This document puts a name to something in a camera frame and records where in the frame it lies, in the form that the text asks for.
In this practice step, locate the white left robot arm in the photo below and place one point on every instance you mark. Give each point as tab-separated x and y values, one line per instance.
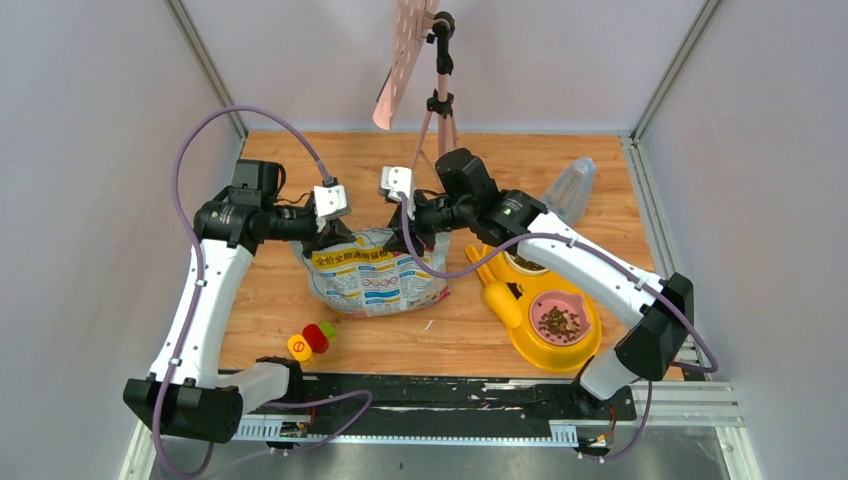
183	394

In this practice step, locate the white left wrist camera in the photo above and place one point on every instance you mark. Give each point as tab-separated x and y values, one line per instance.
330	203

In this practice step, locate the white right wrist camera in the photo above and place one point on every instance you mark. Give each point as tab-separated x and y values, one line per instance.
397	183

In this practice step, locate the cream bowl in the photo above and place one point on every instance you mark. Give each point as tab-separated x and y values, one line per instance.
523	266

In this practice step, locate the pet food bag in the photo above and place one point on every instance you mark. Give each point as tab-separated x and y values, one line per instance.
362	279

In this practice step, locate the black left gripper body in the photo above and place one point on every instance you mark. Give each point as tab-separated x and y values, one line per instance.
318	234

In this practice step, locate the pink perforated board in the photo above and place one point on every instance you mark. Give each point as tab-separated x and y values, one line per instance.
412	23

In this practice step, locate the pink bowl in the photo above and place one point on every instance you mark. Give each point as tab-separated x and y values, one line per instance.
571	300

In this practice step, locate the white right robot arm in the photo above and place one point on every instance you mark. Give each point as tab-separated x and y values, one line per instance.
657	310

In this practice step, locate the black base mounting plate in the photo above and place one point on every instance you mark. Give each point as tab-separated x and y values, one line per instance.
403	408

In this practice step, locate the pink tripod stand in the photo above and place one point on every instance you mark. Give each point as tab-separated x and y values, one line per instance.
442	28

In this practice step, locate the brown pet food kibble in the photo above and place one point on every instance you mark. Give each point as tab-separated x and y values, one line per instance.
555	322

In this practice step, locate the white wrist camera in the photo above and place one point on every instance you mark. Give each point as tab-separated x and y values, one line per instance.
330	203
397	183

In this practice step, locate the yellow double bowl feeder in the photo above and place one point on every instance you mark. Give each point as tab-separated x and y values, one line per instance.
539	353

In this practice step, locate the red yellow green toy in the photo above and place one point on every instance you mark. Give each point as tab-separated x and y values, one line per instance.
313	340

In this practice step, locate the yellow plastic scoop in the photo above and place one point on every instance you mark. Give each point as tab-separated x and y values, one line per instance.
502	291

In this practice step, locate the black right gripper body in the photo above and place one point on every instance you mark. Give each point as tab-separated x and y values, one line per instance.
433	215

